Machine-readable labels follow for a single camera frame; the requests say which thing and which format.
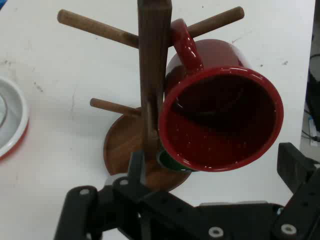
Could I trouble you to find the red and white enamel bowl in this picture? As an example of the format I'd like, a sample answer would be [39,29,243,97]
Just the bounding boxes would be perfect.
[0,76,30,162]

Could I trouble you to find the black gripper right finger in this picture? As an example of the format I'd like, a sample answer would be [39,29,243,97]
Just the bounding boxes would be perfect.
[272,141,320,240]

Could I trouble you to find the dark wooden mug tree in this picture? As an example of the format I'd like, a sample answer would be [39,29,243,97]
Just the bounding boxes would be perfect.
[56,0,245,193]

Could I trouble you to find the black rounded floor object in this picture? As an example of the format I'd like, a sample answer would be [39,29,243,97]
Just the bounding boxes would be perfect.
[306,53,320,121]

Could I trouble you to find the red ceramic mug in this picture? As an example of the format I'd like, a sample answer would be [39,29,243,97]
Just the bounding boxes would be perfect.
[157,18,285,173]

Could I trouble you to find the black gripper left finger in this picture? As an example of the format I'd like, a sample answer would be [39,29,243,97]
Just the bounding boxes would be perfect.
[53,149,201,240]

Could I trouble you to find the green mug with white print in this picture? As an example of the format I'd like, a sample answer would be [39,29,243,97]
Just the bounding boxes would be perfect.
[156,149,196,173]

